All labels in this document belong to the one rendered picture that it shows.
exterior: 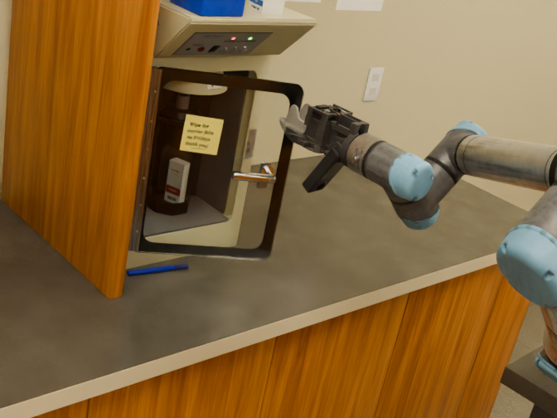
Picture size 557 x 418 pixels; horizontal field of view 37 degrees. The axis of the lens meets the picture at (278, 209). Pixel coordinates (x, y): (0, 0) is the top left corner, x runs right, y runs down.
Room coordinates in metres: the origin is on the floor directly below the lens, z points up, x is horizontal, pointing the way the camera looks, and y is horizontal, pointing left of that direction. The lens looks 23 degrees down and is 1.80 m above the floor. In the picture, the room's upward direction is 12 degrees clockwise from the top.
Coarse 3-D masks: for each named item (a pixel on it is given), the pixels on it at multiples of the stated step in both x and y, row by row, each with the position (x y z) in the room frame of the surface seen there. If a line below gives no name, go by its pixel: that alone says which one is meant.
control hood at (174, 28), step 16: (160, 16) 1.50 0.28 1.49; (176, 16) 1.47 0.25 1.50; (192, 16) 1.46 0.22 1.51; (256, 16) 1.58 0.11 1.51; (272, 16) 1.61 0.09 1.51; (288, 16) 1.65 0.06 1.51; (304, 16) 1.68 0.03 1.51; (160, 32) 1.50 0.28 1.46; (176, 32) 1.47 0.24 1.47; (192, 32) 1.48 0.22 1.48; (288, 32) 1.65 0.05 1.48; (304, 32) 1.68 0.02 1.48; (160, 48) 1.49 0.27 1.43; (176, 48) 1.51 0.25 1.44; (256, 48) 1.66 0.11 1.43; (272, 48) 1.69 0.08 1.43
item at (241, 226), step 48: (192, 96) 1.54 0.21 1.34; (240, 96) 1.57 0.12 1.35; (288, 96) 1.60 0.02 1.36; (240, 144) 1.58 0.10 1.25; (288, 144) 1.60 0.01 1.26; (192, 192) 1.55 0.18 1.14; (240, 192) 1.58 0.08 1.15; (144, 240) 1.53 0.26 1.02; (192, 240) 1.56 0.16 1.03; (240, 240) 1.59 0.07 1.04
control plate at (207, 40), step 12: (192, 36) 1.49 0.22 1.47; (204, 36) 1.51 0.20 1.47; (216, 36) 1.53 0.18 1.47; (228, 36) 1.55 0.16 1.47; (240, 36) 1.57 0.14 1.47; (252, 36) 1.60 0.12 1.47; (264, 36) 1.62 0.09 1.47; (180, 48) 1.51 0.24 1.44; (192, 48) 1.53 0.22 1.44; (228, 48) 1.60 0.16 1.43; (240, 48) 1.62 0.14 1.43; (252, 48) 1.64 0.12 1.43
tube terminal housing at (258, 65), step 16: (160, 0) 1.53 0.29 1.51; (160, 64) 1.55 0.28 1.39; (176, 64) 1.57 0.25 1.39; (192, 64) 1.60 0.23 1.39; (208, 64) 1.63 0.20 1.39; (224, 64) 1.66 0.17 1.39; (240, 64) 1.69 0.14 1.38; (256, 64) 1.72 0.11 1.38; (128, 256) 1.53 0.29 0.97; (144, 256) 1.56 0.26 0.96; (160, 256) 1.59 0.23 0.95; (176, 256) 1.63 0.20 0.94
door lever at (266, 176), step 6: (264, 168) 1.59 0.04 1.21; (270, 168) 1.59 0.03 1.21; (234, 174) 1.52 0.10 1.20; (240, 174) 1.53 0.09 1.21; (246, 174) 1.53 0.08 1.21; (252, 174) 1.54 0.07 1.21; (258, 174) 1.54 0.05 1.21; (264, 174) 1.55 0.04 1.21; (270, 174) 1.56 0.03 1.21; (240, 180) 1.53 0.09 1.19; (246, 180) 1.53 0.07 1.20; (252, 180) 1.53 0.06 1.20; (258, 180) 1.54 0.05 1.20; (264, 180) 1.54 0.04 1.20; (270, 180) 1.54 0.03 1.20
